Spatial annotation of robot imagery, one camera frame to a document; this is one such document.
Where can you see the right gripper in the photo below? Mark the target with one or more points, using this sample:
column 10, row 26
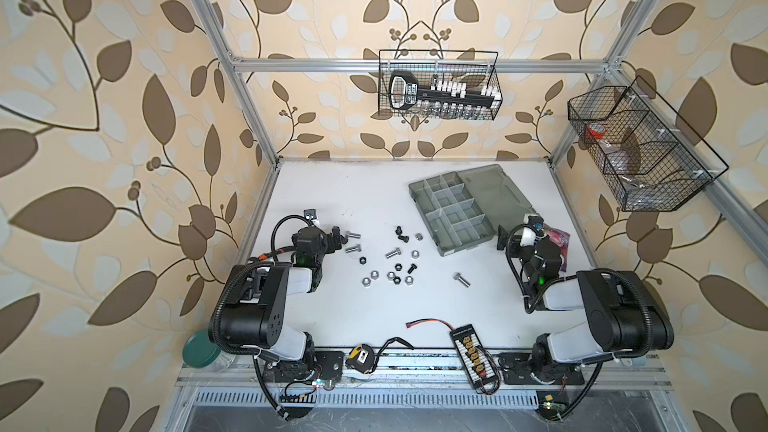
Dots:
column 534, row 225

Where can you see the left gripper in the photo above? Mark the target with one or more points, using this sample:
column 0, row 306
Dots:
column 330, row 238

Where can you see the silver bolt lone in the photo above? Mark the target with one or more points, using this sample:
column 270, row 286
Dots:
column 458, row 277

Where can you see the grey compartment organizer box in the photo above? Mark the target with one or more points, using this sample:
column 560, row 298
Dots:
column 463, row 209

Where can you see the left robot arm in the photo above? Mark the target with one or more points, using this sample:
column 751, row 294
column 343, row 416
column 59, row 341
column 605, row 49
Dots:
column 249, row 317

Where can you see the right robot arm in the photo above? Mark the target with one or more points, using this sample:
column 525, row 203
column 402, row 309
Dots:
column 622, row 318

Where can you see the pink candy bag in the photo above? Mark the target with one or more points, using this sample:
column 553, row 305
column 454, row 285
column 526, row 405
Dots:
column 560, row 238

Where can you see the yellow black tape measure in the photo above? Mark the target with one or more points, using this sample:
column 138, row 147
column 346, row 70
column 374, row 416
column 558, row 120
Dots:
column 362, row 359

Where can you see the black charger board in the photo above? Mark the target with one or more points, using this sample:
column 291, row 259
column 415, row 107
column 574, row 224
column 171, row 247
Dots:
column 478, row 365

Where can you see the socket set holder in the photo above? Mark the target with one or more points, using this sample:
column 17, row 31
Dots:
column 404, row 92

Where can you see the green lid jar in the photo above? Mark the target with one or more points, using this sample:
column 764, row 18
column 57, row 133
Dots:
column 201, row 354

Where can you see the right wire basket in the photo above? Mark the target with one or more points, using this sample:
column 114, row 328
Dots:
column 653, row 158

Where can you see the wire basket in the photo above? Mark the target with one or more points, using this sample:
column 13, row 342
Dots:
column 653, row 158
column 475, row 68

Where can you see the center wire basket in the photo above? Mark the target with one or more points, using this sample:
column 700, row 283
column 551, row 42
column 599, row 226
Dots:
column 475, row 68

